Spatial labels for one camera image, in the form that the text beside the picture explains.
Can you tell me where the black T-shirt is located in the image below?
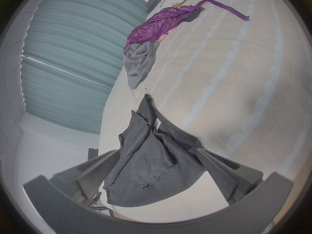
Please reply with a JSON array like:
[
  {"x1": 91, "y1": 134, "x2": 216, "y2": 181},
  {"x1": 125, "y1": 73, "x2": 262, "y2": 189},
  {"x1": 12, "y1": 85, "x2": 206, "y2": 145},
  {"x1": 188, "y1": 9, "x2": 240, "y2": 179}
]
[{"x1": 102, "y1": 93, "x2": 208, "y2": 207}]

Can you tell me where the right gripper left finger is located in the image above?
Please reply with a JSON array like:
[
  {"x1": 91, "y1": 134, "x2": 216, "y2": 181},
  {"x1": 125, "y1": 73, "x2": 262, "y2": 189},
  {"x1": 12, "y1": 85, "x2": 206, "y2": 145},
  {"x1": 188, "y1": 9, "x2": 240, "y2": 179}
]
[{"x1": 50, "y1": 149, "x2": 120, "y2": 200}]

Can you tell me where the grey garment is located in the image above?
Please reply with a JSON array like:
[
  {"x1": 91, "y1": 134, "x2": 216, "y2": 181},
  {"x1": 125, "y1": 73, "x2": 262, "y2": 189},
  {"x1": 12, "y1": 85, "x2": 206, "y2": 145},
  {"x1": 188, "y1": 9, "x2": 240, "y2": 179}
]
[{"x1": 123, "y1": 42, "x2": 160, "y2": 90}]

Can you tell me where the black lace garment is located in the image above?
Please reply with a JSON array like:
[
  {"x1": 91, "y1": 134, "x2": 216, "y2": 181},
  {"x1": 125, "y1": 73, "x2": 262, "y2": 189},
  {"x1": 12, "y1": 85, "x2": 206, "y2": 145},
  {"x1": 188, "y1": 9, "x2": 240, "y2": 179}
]
[{"x1": 183, "y1": 6, "x2": 205, "y2": 23}]

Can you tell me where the purple satin garment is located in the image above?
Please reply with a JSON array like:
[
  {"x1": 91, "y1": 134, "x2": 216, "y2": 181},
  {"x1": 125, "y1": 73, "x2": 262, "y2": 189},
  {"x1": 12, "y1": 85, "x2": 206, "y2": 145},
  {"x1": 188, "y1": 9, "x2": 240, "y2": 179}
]
[{"x1": 124, "y1": 0, "x2": 250, "y2": 51}]

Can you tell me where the grey bedside table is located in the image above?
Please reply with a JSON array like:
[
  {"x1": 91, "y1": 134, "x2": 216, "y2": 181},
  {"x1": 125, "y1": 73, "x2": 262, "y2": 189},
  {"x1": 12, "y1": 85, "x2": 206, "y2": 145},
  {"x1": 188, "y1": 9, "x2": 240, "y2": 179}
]
[{"x1": 145, "y1": 0, "x2": 162, "y2": 10}]

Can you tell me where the pink garment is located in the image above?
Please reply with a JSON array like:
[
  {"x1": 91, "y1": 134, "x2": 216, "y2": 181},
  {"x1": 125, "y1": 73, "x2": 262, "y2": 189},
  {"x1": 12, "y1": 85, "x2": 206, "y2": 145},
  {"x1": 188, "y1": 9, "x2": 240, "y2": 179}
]
[{"x1": 156, "y1": 31, "x2": 171, "y2": 44}]

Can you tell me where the blue-green curtain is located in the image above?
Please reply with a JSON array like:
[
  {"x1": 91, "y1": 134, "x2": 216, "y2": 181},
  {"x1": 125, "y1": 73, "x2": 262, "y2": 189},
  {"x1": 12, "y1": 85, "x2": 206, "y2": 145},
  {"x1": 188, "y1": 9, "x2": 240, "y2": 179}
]
[
  {"x1": 21, "y1": 0, "x2": 151, "y2": 89},
  {"x1": 20, "y1": 57, "x2": 113, "y2": 135}
]

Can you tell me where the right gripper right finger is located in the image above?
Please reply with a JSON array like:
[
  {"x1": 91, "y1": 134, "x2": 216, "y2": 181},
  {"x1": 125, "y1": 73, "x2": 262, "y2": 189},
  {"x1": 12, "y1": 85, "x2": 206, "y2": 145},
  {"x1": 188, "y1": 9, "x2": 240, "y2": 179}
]
[{"x1": 196, "y1": 148, "x2": 264, "y2": 202}]

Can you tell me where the bed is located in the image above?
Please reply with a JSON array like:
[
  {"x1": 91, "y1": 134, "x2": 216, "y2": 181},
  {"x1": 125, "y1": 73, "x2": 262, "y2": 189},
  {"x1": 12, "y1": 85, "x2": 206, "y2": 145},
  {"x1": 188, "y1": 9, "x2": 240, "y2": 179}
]
[{"x1": 99, "y1": 0, "x2": 310, "y2": 222}]

